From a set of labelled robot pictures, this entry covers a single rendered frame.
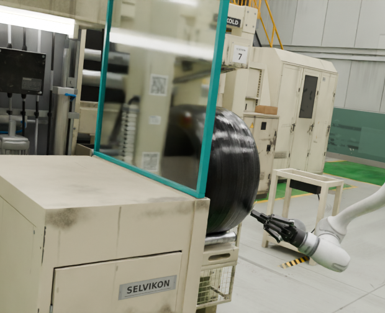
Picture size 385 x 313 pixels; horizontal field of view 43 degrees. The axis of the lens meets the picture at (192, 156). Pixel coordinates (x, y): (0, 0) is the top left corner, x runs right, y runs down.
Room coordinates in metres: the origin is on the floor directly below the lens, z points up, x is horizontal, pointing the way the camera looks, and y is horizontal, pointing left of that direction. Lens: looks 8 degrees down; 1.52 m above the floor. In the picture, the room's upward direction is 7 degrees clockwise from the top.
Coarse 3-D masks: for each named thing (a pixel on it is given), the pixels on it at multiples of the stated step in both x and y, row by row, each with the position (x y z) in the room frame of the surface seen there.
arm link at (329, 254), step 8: (320, 240) 1.93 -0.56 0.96; (328, 240) 1.95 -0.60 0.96; (336, 240) 1.98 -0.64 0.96; (320, 248) 1.91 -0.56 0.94; (328, 248) 1.91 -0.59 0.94; (336, 248) 1.92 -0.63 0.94; (312, 256) 1.92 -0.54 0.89; (320, 256) 1.90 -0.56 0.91; (328, 256) 1.90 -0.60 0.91; (336, 256) 1.90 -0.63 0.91; (344, 256) 1.91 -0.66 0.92; (320, 264) 1.92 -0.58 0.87; (328, 264) 1.90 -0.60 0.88; (336, 264) 1.90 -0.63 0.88; (344, 264) 1.90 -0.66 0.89
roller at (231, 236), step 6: (210, 234) 1.97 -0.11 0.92; (216, 234) 1.98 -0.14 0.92; (222, 234) 1.99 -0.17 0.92; (228, 234) 2.01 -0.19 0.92; (234, 234) 2.03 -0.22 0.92; (210, 240) 1.94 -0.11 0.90; (216, 240) 1.96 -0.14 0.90; (222, 240) 1.98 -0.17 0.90; (228, 240) 2.00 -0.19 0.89; (234, 240) 2.03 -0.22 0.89
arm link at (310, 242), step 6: (306, 234) 1.95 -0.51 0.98; (312, 234) 1.95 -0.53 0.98; (306, 240) 1.92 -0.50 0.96; (312, 240) 1.92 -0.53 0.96; (318, 240) 1.93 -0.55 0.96; (300, 246) 1.94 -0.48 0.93; (306, 246) 1.91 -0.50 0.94; (312, 246) 1.91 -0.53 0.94; (306, 252) 1.92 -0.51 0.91; (312, 252) 1.91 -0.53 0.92
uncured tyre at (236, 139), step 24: (216, 120) 1.91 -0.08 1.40; (240, 120) 2.01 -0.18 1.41; (216, 144) 1.83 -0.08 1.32; (240, 144) 1.90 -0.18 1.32; (216, 168) 1.80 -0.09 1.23; (240, 168) 1.86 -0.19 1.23; (216, 192) 1.80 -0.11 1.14; (240, 192) 1.86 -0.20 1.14; (216, 216) 1.83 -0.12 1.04; (240, 216) 1.92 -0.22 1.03
